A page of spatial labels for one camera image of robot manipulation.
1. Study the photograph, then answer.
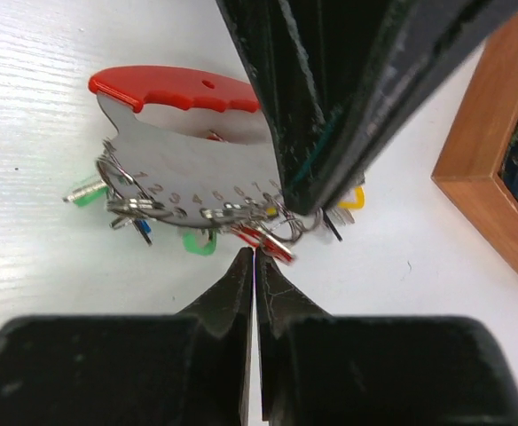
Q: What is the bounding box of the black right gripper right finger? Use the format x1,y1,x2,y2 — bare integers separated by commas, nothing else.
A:
255,252,518,425

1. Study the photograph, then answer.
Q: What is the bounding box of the green key tag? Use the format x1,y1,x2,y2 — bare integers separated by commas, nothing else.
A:
182,230,217,256

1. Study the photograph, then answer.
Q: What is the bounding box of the yellow key tag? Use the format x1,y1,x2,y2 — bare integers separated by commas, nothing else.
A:
337,186,365,210

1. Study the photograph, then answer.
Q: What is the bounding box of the silver key with red tag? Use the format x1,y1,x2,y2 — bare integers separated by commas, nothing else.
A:
232,225,295,264

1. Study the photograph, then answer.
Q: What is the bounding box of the blue key tag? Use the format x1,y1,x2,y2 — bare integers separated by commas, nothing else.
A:
133,219,153,246

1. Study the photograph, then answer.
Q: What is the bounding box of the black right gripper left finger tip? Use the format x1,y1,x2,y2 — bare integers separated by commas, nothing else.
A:
0,248,254,425

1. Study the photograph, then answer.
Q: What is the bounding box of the wooden compartment tray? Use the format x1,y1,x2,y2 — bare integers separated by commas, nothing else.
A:
431,13,518,274

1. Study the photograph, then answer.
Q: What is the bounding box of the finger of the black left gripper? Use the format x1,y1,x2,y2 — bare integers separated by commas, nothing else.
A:
311,1,518,209
217,1,401,214

